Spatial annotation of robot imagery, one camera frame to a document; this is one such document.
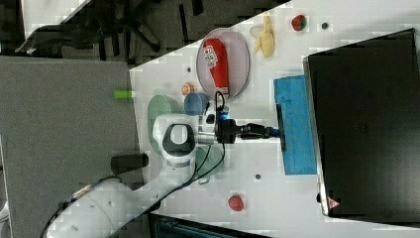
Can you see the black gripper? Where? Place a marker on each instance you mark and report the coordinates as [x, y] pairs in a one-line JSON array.
[[228, 130]]

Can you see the green mug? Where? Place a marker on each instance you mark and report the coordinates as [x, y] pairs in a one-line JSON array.
[[209, 162]]

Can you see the blue bowl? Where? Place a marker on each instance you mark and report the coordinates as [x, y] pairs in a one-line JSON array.
[[195, 103]]

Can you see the strawberry toy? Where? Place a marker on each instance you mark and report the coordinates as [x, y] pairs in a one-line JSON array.
[[235, 202]]

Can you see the orange slice toy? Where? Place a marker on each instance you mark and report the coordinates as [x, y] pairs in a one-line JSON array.
[[187, 88]]

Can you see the grey round plate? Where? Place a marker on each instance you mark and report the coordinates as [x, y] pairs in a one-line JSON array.
[[238, 59]]

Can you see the red ketchup bottle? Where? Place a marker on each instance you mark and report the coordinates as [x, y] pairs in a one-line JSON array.
[[216, 60]]

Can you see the peeled banana toy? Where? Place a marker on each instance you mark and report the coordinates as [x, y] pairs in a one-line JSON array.
[[264, 37]]

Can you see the green colander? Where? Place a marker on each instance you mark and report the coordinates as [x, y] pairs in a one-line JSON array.
[[158, 107]]

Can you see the small red apple toy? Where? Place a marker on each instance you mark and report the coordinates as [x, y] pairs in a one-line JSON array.
[[298, 23]]

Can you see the black cylinder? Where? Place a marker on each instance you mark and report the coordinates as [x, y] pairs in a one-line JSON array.
[[127, 163]]

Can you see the green marker pen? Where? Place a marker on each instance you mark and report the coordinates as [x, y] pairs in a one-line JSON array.
[[124, 94]]

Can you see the black office chair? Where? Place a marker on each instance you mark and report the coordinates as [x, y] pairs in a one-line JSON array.
[[50, 25]]

